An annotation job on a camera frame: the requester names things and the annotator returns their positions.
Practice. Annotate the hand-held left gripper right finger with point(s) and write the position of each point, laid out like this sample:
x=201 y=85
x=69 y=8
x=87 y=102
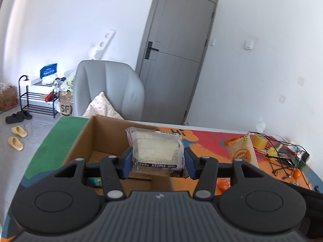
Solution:
x=189 y=162

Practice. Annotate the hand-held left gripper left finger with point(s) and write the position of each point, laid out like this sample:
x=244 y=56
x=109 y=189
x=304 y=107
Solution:
x=127 y=162

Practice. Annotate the clear sandwich cake packet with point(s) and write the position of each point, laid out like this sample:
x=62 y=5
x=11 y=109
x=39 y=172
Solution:
x=154 y=148

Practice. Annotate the long biscuit packet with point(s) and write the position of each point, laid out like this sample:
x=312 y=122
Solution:
x=242 y=151

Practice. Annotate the teal snack packet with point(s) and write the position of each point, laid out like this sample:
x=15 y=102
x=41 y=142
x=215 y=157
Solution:
x=93 y=182

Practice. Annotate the orange snack packet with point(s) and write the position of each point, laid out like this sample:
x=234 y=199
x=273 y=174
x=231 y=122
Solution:
x=223 y=185

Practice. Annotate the orange tangerine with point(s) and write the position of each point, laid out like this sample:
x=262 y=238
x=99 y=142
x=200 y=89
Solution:
x=297 y=174

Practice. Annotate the dark green packet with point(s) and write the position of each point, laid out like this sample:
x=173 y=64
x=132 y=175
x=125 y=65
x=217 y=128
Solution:
x=299 y=163

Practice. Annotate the black power adapter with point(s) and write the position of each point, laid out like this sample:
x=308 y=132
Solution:
x=305 y=156

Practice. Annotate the dotted pillow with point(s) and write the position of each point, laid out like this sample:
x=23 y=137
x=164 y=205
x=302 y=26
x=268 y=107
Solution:
x=101 y=108

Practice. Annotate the yellow tape roll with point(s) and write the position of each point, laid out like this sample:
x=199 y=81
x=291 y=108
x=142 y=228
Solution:
x=260 y=142

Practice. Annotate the yellow crumpled wrapper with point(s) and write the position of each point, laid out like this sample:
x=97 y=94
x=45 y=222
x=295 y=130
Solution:
x=273 y=151

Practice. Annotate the colourful printed table mat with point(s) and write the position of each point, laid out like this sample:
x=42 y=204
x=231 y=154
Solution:
x=55 y=141

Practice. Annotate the printed cardboard carton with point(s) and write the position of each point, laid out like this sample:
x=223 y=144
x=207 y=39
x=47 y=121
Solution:
x=65 y=108

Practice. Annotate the grey chair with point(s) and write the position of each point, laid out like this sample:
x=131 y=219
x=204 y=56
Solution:
x=113 y=80

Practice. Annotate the grey door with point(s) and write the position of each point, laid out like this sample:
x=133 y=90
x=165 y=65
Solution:
x=171 y=80

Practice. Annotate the patterned yellow green bag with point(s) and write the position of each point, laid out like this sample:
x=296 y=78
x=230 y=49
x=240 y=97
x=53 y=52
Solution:
x=69 y=83

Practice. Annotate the red shoe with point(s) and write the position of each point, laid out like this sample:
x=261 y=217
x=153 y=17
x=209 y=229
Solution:
x=50 y=96

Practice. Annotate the yellow slipper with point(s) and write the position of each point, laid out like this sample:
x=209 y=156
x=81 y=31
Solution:
x=15 y=143
x=19 y=131

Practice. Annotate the black shoe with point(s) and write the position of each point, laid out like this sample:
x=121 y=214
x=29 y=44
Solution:
x=13 y=119
x=24 y=115

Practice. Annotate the black shoe rack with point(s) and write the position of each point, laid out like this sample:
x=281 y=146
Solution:
x=35 y=96

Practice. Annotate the blue white bag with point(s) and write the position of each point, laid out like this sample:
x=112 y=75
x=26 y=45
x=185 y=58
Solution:
x=48 y=70

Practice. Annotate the brown cardboard box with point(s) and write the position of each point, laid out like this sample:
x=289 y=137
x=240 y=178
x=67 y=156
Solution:
x=7 y=98

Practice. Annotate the white wall plate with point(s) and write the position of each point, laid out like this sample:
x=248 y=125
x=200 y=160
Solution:
x=282 y=98
x=301 y=80

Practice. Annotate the white light switch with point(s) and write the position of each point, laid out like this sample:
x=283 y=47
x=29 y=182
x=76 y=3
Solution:
x=248 y=44

